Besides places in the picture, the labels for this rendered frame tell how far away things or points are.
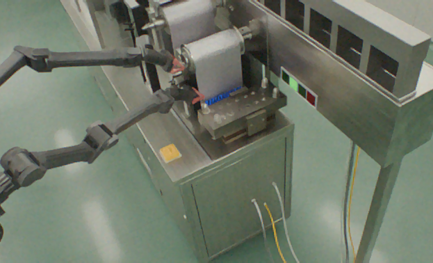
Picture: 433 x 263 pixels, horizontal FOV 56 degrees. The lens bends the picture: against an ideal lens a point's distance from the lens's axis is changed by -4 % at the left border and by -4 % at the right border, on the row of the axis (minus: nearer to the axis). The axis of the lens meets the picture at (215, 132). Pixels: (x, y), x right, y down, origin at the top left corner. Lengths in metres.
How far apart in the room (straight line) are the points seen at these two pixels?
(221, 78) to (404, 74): 0.95
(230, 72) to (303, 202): 1.20
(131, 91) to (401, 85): 1.53
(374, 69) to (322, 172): 1.66
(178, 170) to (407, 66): 1.08
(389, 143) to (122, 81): 1.57
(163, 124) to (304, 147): 1.37
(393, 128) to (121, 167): 2.27
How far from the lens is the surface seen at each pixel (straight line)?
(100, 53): 1.82
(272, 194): 2.39
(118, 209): 3.03
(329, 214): 2.84
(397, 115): 1.43
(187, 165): 1.93
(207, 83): 1.98
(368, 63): 1.46
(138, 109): 1.74
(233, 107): 1.98
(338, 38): 1.53
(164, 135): 2.09
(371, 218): 2.17
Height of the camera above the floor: 2.33
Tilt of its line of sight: 44 degrees down
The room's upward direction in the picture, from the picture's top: 8 degrees counter-clockwise
